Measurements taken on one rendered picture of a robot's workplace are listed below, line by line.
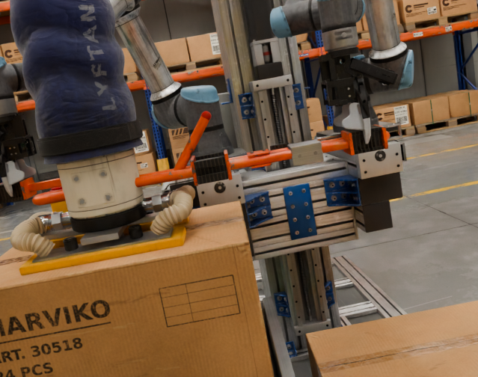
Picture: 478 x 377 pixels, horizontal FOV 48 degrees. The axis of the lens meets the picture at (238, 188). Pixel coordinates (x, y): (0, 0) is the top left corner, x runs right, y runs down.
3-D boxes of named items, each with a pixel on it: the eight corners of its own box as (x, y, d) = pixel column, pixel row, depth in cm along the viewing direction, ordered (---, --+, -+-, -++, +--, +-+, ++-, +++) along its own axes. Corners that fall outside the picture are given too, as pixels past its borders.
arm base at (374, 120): (328, 131, 188) (324, 102, 186) (369, 123, 189) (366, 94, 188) (340, 133, 173) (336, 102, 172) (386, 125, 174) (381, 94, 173)
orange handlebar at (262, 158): (-17, 220, 119) (-22, 204, 119) (30, 194, 149) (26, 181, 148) (394, 143, 120) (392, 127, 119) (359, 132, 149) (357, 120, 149)
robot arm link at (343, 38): (351, 28, 122) (360, 24, 114) (354, 49, 123) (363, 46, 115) (319, 34, 122) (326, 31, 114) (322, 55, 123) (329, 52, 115)
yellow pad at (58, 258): (20, 277, 110) (13, 253, 109) (36, 261, 120) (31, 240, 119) (183, 246, 110) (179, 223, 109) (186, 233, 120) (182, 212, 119)
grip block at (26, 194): (-5, 205, 144) (-10, 187, 143) (7, 199, 152) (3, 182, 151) (26, 200, 144) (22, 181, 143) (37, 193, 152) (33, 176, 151)
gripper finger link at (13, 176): (25, 191, 141) (21, 157, 142) (2, 195, 141) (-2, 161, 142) (29, 193, 144) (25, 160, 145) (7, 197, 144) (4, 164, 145)
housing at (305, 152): (293, 167, 119) (290, 147, 119) (289, 163, 126) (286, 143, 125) (325, 161, 120) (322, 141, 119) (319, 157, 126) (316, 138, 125)
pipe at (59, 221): (19, 257, 112) (12, 231, 111) (54, 227, 136) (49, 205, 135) (181, 227, 112) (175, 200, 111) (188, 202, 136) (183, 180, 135)
